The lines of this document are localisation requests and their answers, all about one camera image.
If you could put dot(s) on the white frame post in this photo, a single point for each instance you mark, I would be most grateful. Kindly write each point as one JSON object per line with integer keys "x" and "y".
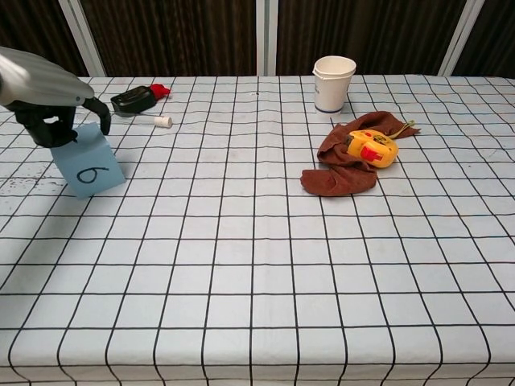
{"x": 266, "y": 37}
{"x": 82, "y": 36}
{"x": 462, "y": 37}

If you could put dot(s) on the clear test tube white cap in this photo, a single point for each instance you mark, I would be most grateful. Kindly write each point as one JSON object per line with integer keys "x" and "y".
{"x": 159, "y": 120}

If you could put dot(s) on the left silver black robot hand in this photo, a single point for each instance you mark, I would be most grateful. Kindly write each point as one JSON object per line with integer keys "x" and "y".
{"x": 40, "y": 88}

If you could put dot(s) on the light blue numbered foam cube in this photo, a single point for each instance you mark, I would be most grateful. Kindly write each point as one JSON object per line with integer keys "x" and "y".
{"x": 90, "y": 167}

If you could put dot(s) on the yellow tape measure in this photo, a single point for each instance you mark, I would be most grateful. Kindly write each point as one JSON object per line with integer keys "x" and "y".
{"x": 372, "y": 148}

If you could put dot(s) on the checkered tablecloth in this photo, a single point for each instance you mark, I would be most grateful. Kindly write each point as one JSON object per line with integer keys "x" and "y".
{"x": 257, "y": 261}

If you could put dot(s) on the brown cloth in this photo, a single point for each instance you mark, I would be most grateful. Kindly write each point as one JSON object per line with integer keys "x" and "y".
{"x": 342, "y": 177}

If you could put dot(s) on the black bottle with red cap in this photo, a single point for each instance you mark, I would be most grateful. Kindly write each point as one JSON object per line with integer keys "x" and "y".
{"x": 134, "y": 99}

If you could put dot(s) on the white paper cup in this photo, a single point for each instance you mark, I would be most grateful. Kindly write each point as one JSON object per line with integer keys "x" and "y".
{"x": 332, "y": 90}

